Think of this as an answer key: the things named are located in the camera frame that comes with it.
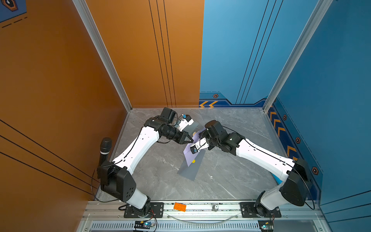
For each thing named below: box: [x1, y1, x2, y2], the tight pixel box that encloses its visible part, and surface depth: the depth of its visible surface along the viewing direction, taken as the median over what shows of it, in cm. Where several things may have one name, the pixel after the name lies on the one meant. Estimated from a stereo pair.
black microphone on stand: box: [97, 137, 113, 179], surface depth 63 cm
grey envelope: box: [176, 149, 206, 181], surface depth 89 cm
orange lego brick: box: [173, 202, 187, 212], surface depth 76 cm
